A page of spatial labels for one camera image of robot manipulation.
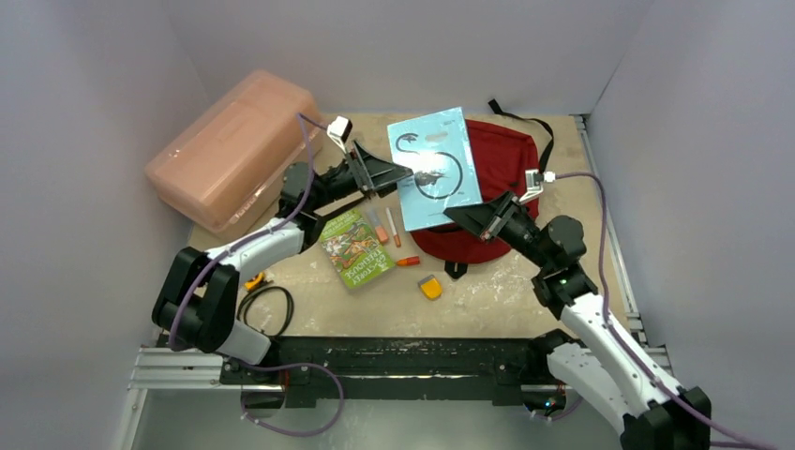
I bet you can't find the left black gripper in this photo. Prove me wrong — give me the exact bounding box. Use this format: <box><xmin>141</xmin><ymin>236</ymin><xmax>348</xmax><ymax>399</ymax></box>
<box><xmin>309</xmin><ymin>141</ymin><xmax>413</xmax><ymax>212</ymax></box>

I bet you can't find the red orange marker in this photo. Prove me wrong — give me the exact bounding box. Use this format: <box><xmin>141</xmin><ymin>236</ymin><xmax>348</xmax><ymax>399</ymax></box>
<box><xmin>396</xmin><ymin>256</ymin><xmax>421</xmax><ymax>267</ymax></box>

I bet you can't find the yellow tape measure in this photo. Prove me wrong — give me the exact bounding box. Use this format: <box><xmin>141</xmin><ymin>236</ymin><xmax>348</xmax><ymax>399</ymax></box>
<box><xmin>244</xmin><ymin>272</ymin><xmax>267</xmax><ymax>293</ymax></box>

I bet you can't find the aluminium frame rail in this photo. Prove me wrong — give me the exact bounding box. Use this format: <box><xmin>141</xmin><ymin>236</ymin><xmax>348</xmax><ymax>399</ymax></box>
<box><xmin>131</xmin><ymin>139</ymin><xmax>710</xmax><ymax>427</ymax></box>

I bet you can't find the white marker pen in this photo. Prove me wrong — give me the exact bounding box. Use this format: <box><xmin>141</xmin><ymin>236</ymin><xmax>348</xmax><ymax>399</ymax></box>
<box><xmin>385</xmin><ymin>207</ymin><xmax>401</xmax><ymax>248</ymax></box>

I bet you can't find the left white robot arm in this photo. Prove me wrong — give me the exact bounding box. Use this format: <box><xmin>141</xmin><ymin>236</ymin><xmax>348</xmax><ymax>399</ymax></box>
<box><xmin>152</xmin><ymin>142</ymin><xmax>413</xmax><ymax>383</ymax></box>

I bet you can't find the green picture book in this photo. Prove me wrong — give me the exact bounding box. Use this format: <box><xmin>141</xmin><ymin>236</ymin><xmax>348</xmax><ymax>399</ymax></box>
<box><xmin>319</xmin><ymin>209</ymin><xmax>396</xmax><ymax>290</ymax></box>

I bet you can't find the red backpack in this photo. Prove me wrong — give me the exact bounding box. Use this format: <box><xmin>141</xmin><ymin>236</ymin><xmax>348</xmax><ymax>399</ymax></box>
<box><xmin>411</xmin><ymin>99</ymin><xmax>555</xmax><ymax>280</ymax></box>

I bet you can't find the light blue notebook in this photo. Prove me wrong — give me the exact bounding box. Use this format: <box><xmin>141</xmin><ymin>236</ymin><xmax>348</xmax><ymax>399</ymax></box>
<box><xmin>387</xmin><ymin>107</ymin><xmax>483</xmax><ymax>232</ymax></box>

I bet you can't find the yellow grey eraser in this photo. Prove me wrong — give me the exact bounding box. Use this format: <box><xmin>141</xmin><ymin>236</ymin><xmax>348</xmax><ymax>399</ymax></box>
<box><xmin>417</xmin><ymin>276</ymin><xmax>443</xmax><ymax>301</ymax></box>

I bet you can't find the pink translucent storage box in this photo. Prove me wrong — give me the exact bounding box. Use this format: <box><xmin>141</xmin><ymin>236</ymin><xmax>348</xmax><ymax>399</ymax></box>
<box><xmin>145</xmin><ymin>69</ymin><xmax>323</xmax><ymax>241</ymax></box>

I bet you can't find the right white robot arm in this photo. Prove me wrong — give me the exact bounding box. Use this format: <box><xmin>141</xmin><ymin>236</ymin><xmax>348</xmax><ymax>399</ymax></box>
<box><xmin>444</xmin><ymin>192</ymin><xmax>712</xmax><ymax>449</ymax></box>

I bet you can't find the orange grey highlighter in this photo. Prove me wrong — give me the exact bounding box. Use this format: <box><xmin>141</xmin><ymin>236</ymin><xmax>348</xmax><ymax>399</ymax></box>
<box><xmin>367</xmin><ymin>209</ymin><xmax>390</xmax><ymax>244</ymax></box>

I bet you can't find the black coiled cable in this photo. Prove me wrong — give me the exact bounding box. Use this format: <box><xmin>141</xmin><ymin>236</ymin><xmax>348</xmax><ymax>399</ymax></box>
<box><xmin>236</xmin><ymin>283</ymin><xmax>295</xmax><ymax>339</ymax></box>

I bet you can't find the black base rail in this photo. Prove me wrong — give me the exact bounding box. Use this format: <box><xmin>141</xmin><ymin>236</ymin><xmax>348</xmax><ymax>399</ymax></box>
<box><xmin>218</xmin><ymin>330</ymin><xmax>581</xmax><ymax>415</ymax></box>

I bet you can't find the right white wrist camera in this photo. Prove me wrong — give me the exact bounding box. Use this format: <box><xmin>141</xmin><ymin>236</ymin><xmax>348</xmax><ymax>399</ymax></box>
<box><xmin>518</xmin><ymin>169</ymin><xmax>557</xmax><ymax>204</ymax></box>

